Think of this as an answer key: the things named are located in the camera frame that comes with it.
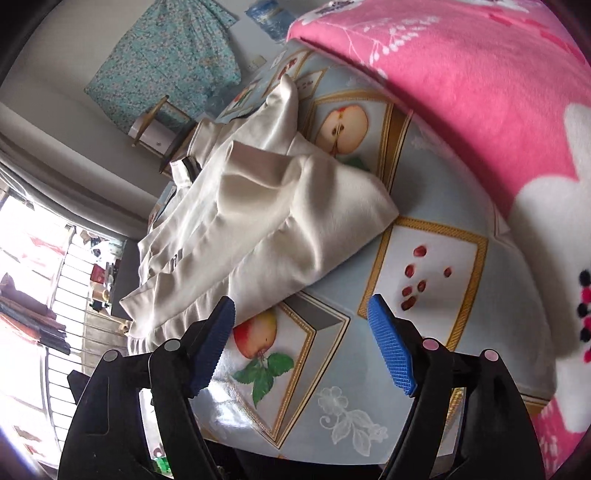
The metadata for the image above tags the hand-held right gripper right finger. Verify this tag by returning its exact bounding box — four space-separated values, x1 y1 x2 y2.
368 294 539 480

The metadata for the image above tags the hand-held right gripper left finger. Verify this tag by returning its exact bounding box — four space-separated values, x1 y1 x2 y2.
58 295 236 480

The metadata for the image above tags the cream jacket with black trim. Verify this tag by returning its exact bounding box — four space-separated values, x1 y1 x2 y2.
119 73 400 344

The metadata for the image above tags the dark grey cabinet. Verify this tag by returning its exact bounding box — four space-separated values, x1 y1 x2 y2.
111 240 144 319

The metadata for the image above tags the metal window railing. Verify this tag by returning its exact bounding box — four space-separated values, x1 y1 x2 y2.
0 222 134 416

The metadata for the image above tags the fruit print tablecloth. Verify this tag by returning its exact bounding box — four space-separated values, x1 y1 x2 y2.
148 39 557 462

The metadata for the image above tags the wooden chair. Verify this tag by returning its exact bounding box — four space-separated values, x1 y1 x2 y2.
131 95 208 174

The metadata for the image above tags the empty clear water jug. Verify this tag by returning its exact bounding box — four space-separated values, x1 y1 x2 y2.
203 92 232 117

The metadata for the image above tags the pink floral blanket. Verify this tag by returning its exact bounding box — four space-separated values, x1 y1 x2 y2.
286 0 591 480

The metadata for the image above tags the blue water jug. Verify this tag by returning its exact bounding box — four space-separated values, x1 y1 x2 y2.
245 0 301 44

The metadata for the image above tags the teal floral wall cloth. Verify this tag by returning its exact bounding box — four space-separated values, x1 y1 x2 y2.
84 0 242 132

